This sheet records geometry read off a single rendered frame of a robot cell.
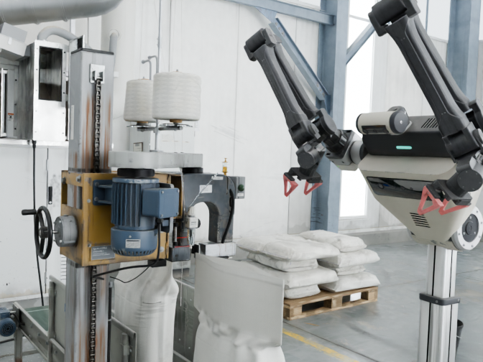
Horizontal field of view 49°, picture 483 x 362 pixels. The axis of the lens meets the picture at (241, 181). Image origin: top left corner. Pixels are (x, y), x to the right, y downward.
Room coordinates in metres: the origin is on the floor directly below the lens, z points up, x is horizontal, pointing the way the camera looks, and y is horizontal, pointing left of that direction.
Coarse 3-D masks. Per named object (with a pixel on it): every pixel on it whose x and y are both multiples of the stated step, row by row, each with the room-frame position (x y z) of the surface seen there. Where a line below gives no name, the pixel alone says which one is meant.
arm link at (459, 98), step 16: (384, 0) 1.33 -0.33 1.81; (400, 0) 1.30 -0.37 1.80; (416, 0) 1.40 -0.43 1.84; (384, 16) 1.33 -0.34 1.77; (400, 16) 1.38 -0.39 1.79; (416, 16) 1.38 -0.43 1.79; (432, 48) 1.39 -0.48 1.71; (448, 80) 1.39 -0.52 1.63; (464, 96) 1.41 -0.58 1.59; (480, 112) 1.38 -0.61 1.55
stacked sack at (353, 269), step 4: (328, 268) 5.14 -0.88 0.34; (340, 268) 5.10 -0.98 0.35; (344, 268) 5.13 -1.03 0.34; (348, 268) 5.16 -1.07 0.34; (352, 268) 5.19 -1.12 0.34; (356, 268) 5.22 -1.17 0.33; (360, 268) 5.25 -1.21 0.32; (364, 268) 5.27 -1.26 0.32; (336, 272) 5.07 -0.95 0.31; (340, 272) 5.07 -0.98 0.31; (344, 272) 5.11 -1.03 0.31; (348, 272) 5.14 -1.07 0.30; (352, 272) 5.18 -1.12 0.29; (356, 272) 5.23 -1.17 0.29
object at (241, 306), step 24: (216, 264) 1.79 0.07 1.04; (240, 264) 1.83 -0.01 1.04; (216, 288) 1.78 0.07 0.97; (240, 288) 1.69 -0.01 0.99; (264, 288) 1.64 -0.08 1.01; (216, 312) 1.78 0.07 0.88; (240, 312) 1.69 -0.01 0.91; (264, 312) 1.64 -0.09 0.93; (216, 336) 1.77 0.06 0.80; (240, 336) 1.68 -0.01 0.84; (264, 336) 1.63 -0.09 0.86; (216, 360) 1.73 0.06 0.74; (240, 360) 1.65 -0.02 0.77; (264, 360) 1.63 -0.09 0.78
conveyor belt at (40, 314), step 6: (42, 306) 3.42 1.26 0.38; (48, 306) 3.43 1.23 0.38; (30, 312) 3.28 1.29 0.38; (36, 312) 3.28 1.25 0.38; (42, 312) 3.29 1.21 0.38; (48, 312) 3.29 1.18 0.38; (36, 318) 3.17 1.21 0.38; (42, 318) 3.18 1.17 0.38; (48, 318) 3.18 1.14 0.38; (42, 324) 3.07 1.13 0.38
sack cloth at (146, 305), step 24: (144, 264) 2.34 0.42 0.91; (168, 264) 2.21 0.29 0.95; (120, 288) 2.39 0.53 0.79; (144, 288) 2.22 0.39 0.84; (168, 288) 2.21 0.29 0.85; (120, 312) 2.36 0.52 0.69; (144, 312) 2.21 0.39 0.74; (168, 312) 2.25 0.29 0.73; (144, 336) 2.21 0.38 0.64; (168, 336) 2.27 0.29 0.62; (144, 360) 2.21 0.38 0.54; (168, 360) 2.27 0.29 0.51
